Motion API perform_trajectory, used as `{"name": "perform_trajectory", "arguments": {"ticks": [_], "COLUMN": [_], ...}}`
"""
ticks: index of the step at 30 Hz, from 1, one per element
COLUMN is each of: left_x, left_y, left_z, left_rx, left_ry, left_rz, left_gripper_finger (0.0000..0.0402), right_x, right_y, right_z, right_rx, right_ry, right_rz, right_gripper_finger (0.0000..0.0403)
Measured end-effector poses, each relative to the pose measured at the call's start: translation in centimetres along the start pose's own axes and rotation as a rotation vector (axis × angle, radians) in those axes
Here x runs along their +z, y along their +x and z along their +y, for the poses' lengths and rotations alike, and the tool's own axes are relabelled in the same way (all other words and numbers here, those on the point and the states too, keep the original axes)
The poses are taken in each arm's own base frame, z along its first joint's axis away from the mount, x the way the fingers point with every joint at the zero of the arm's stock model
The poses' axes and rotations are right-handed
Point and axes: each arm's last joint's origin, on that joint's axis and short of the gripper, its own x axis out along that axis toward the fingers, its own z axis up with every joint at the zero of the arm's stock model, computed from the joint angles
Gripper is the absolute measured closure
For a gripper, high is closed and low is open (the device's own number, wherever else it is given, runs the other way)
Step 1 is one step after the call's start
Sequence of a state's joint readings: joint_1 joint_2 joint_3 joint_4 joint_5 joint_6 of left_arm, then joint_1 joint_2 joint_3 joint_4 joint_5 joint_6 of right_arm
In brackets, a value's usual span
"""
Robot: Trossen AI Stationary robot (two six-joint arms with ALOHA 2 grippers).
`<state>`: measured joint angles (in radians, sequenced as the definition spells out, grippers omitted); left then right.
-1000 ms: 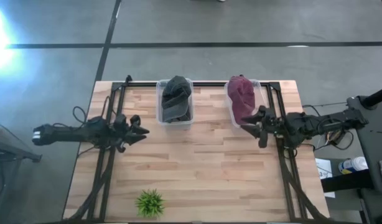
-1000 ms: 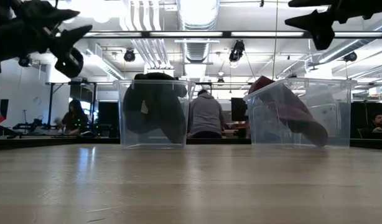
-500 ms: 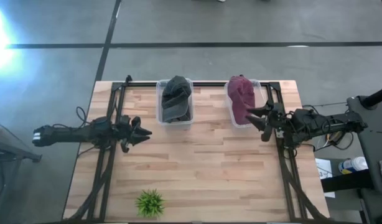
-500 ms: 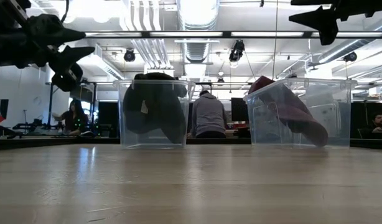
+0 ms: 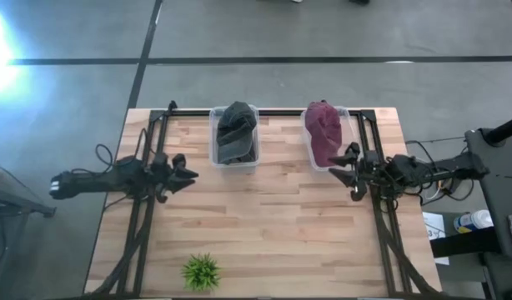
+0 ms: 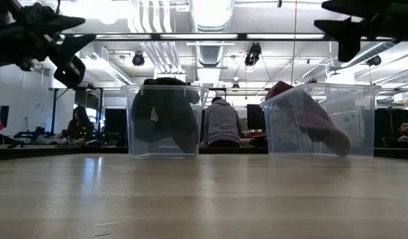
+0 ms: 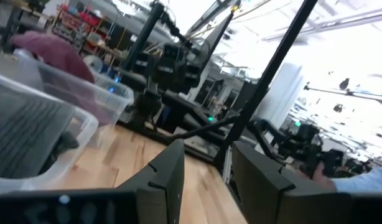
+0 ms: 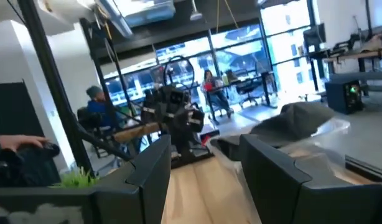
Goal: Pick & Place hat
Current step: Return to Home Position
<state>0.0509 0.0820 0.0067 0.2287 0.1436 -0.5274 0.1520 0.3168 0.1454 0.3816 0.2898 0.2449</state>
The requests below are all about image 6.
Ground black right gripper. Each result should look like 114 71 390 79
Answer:
314 0 408 63

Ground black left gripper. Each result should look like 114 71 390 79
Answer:
0 3 97 89

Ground maroon cap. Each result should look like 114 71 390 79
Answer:
264 80 352 158

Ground dark grey cap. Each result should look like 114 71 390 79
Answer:
130 94 201 155
143 76 201 106

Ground person with dark top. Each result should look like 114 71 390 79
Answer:
64 105 96 145

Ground clear plastic bin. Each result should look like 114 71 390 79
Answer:
120 84 210 160
259 82 383 158

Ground person at desk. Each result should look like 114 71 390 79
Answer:
387 119 408 149

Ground person in grey hoodie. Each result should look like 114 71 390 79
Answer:
203 96 243 149

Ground black ceiling camera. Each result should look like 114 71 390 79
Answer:
244 42 262 67
131 52 146 67
366 54 383 67

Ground black background rig frame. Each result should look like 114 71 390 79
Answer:
48 86 125 135

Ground silver ventilation duct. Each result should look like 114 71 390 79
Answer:
188 0 235 68

